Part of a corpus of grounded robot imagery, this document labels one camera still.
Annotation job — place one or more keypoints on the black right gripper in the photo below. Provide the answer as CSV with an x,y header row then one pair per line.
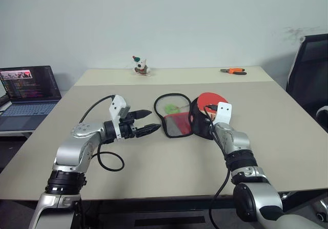
x,y
208,123

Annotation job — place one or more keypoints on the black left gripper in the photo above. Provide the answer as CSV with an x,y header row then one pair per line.
x,y
127,127

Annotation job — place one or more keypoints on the red table tennis paddle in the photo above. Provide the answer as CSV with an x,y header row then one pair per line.
x,y
208,98

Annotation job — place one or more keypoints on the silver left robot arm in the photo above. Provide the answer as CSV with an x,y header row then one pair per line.
x,y
77,149

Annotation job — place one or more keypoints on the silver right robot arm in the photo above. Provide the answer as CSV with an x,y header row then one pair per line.
x,y
256,195

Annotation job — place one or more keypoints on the black mesh paddle case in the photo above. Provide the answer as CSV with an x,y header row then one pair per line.
x,y
198,126

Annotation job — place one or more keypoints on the white dog figurine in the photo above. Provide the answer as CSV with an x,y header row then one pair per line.
x,y
140,67

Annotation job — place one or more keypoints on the dark rectangular slab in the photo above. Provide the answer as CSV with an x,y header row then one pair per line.
x,y
169,221

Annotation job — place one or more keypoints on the black mesh office chair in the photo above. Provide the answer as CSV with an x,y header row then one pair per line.
x,y
310,70

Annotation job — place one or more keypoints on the open blue laptop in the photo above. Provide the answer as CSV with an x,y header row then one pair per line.
x,y
28,95

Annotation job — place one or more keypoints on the white side desk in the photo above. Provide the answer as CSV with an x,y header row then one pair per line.
x,y
15,133

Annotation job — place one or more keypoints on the silver chair base leg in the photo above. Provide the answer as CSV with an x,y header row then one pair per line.
x,y
319,208

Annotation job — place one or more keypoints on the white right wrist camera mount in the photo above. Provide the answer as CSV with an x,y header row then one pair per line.
x,y
223,112

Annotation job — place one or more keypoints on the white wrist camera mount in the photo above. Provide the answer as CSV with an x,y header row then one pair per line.
x,y
223,112
116,106

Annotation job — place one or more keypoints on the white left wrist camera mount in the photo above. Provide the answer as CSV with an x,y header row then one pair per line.
x,y
116,106

